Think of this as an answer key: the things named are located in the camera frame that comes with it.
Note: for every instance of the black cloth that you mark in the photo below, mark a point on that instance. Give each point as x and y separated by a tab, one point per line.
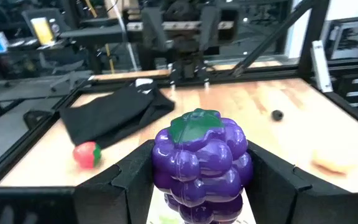
113	115

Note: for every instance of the yellow container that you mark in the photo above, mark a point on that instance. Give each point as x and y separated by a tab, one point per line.
43	31

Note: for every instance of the black aluminium table frame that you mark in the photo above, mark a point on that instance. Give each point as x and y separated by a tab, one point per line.
353	109

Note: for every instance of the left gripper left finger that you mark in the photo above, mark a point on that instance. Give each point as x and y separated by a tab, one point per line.
126	193

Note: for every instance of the tan toy potato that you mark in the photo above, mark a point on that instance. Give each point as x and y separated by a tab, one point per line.
334	164

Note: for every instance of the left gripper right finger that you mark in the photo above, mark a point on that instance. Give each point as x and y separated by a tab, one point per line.
284	199

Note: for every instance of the grey equipment box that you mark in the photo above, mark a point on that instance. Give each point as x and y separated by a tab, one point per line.
350	39

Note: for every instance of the silver aluminium bar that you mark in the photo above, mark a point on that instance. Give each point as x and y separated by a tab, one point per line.
321	67

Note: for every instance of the black toy blackberry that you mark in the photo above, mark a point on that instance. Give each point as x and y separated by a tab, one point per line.
277	115

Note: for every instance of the purple toy grapes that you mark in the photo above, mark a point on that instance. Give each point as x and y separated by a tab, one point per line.
200	165

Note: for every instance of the black box with white labels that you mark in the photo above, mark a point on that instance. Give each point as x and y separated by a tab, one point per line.
357	93

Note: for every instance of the smooth plastic red strawberry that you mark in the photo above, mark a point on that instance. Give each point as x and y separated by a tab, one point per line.
85	155

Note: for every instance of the white perforated plastic basket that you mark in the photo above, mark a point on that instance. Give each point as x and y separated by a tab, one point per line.
250	214

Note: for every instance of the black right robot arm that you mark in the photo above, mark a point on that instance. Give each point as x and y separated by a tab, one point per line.
188	46

